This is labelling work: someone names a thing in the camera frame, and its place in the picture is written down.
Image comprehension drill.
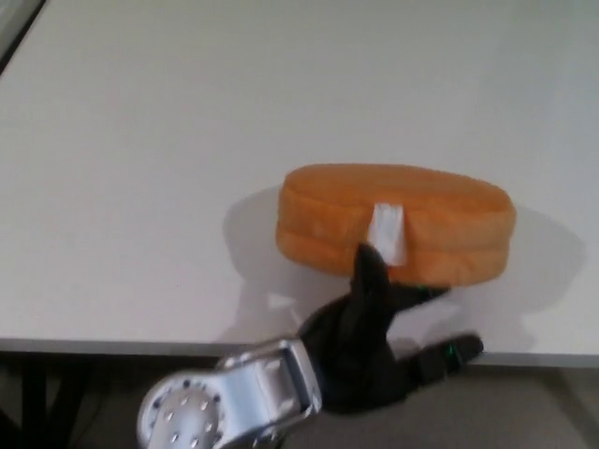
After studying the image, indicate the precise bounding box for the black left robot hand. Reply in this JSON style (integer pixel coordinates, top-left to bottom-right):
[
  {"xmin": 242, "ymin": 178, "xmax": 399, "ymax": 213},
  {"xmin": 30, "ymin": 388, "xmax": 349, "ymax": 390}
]
[{"xmin": 301, "ymin": 242, "xmax": 486, "ymax": 415}]

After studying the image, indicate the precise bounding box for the orange soft plush plate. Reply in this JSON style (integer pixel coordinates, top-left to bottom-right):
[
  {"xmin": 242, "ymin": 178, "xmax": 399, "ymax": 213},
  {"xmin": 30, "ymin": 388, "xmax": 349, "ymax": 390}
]
[{"xmin": 276, "ymin": 162, "xmax": 519, "ymax": 287}]

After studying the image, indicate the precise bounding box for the black-framed grey panel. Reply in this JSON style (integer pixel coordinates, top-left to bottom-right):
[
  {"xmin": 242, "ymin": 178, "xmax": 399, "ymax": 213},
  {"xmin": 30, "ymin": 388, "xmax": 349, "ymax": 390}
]
[{"xmin": 0, "ymin": 0, "xmax": 48, "ymax": 76}]

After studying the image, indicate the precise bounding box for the black table leg frame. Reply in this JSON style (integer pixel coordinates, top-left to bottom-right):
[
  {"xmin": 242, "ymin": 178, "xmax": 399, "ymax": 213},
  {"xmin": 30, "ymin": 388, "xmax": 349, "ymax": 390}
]
[{"xmin": 0, "ymin": 355, "xmax": 93, "ymax": 449}]

